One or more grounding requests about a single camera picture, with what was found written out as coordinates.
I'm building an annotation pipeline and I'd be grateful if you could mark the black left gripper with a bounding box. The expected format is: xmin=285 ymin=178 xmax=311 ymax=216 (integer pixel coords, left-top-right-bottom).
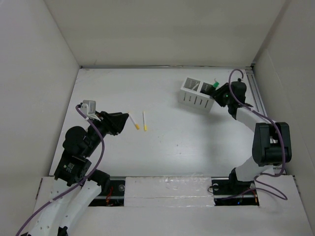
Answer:
xmin=84 ymin=109 xmax=128 ymax=156

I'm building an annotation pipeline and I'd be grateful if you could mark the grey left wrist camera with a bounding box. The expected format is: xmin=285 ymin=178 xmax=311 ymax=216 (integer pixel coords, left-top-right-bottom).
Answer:
xmin=81 ymin=100 xmax=96 ymax=118

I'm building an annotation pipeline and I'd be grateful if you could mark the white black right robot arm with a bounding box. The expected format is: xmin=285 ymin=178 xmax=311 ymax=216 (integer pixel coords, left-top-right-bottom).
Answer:
xmin=211 ymin=79 xmax=292 ymax=197

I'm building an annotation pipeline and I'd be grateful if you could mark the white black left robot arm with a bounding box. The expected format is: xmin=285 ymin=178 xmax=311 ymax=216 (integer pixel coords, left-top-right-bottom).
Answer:
xmin=27 ymin=112 xmax=128 ymax=236

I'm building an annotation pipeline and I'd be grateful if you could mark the black highlighter green cap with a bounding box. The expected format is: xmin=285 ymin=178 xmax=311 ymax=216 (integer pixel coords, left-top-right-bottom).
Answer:
xmin=209 ymin=82 xmax=219 ymax=93

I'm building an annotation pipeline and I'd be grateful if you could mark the white foam block front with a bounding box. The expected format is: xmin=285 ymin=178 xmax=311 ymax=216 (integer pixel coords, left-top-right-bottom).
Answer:
xmin=124 ymin=176 xmax=215 ymax=207

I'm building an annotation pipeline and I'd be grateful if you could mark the white pen orange cap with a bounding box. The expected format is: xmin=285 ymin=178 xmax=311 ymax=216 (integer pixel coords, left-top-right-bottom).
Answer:
xmin=129 ymin=113 xmax=140 ymax=130

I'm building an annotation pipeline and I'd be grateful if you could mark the white mesh desk organizer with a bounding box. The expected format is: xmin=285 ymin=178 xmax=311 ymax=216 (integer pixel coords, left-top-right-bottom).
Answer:
xmin=178 ymin=77 xmax=217 ymax=113

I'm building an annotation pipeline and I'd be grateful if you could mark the aluminium rail right side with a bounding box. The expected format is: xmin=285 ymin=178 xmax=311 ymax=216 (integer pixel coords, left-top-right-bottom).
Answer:
xmin=245 ymin=67 xmax=283 ymax=122

